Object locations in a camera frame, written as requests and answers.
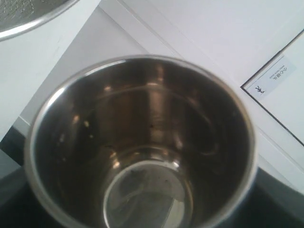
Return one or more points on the stainless steel cup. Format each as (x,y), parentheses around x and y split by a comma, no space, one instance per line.
(141,142)

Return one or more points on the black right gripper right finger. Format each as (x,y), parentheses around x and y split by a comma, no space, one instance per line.
(272,204)

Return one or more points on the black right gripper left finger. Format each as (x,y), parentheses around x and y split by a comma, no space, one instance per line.
(18,206)

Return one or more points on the round stainless steel sieve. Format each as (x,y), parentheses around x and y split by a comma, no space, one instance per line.
(21,16)

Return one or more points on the white caution wall sign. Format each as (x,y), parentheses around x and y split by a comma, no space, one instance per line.
(270,78)

